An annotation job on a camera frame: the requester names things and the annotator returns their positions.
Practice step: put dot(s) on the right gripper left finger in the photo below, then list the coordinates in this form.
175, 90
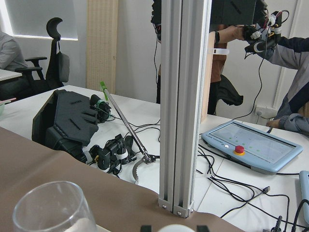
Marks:
146, 228

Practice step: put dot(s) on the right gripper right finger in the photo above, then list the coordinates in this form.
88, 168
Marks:
202, 228

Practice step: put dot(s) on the steel reacher grabber tool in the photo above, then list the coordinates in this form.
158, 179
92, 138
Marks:
147, 157

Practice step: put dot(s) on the clear wine glass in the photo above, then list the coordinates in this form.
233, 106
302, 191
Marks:
58, 206

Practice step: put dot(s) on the blue teach pendant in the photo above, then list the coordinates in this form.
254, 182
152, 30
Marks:
252, 148

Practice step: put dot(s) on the black equipment stand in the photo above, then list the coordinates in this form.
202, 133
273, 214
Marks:
68, 120

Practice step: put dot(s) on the standing person brown shirt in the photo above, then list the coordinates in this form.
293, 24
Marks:
223, 35

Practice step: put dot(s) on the black office chair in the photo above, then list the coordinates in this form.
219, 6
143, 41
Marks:
59, 64

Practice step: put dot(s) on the mint bowl on desk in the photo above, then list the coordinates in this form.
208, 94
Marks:
4, 102

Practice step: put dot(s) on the seated person grey shirt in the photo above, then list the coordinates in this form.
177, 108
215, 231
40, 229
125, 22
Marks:
11, 58

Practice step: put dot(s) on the aluminium frame post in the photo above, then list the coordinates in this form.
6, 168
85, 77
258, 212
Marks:
184, 51

